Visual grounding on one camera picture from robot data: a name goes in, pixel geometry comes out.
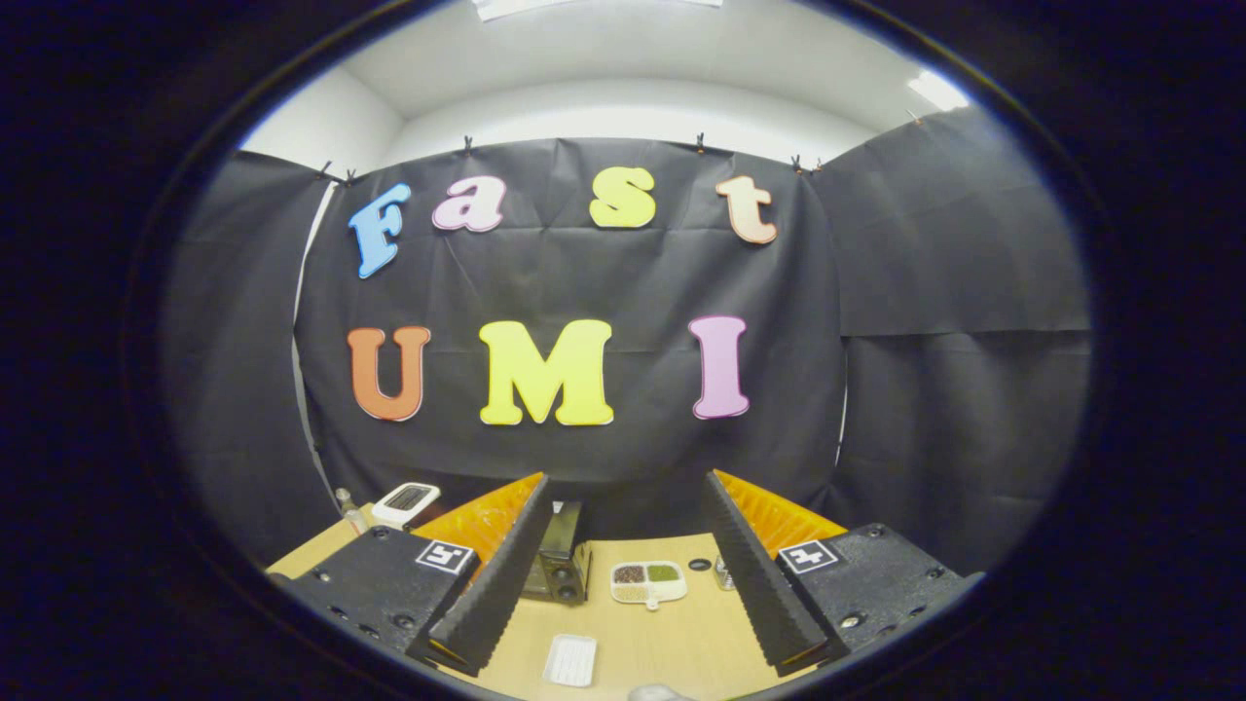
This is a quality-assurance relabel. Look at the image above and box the black toaster oven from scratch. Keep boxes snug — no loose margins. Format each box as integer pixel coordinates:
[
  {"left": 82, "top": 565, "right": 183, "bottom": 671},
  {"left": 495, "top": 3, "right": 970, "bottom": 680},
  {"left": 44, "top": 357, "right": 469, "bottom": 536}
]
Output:
[{"left": 521, "top": 499, "right": 593, "bottom": 607}]

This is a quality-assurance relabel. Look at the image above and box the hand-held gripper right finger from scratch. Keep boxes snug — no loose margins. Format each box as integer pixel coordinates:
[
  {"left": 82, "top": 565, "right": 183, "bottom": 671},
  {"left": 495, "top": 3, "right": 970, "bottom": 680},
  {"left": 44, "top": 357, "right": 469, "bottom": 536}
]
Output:
[{"left": 703, "top": 469, "right": 984, "bottom": 678}]

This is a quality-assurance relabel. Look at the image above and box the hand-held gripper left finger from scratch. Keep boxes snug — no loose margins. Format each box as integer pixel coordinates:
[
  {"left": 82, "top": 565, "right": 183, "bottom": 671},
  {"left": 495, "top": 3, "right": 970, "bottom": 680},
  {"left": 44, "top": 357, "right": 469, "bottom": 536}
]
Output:
[{"left": 273, "top": 472, "right": 552, "bottom": 678}]

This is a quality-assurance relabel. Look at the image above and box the white divided plate with beans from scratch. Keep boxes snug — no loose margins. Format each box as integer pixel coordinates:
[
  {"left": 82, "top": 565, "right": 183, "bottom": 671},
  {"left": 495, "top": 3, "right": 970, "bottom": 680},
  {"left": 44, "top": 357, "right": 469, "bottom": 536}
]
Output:
[{"left": 610, "top": 560, "right": 688, "bottom": 610}]

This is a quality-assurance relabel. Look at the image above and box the white rectangular tray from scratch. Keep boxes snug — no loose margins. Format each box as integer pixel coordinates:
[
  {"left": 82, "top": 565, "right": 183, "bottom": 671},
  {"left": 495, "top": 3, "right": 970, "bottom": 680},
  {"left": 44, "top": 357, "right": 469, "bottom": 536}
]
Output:
[{"left": 542, "top": 634, "right": 599, "bottom": 689}]

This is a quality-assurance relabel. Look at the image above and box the white bread toaster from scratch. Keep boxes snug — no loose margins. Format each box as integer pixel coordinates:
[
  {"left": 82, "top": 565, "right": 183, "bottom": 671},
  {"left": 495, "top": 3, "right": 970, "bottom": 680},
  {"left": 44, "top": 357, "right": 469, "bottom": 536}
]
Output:
[{"left": 371, "top": 482, "right": 442, "bottom": 530}]

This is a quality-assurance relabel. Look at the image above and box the ceiling light panel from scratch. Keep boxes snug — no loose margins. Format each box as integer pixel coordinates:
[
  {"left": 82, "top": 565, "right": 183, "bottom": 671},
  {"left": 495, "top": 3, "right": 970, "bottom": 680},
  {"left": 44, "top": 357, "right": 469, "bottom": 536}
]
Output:
[
  {"left": 907, "top": 70, "right": 971, "bottom": 111},
  {"left": 474, "top": 0, "right": 726, "bottom": 20}
]

